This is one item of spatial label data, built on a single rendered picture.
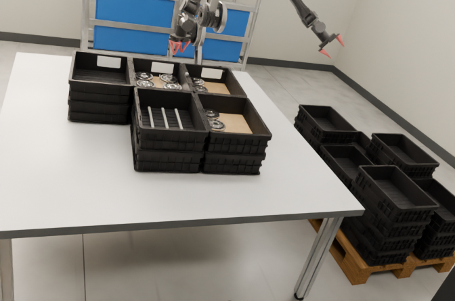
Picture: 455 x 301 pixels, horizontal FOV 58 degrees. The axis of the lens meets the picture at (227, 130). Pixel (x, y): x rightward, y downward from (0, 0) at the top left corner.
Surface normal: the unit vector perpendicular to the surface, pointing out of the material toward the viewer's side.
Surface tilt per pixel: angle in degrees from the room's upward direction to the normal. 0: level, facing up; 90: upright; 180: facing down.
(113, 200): 0
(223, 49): 90
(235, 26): 90
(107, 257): 0
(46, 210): 0
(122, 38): 90
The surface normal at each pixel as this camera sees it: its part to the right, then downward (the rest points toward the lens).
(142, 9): 0.31, 0.52
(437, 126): -0.93, -0.03
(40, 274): 0.22, -0.86
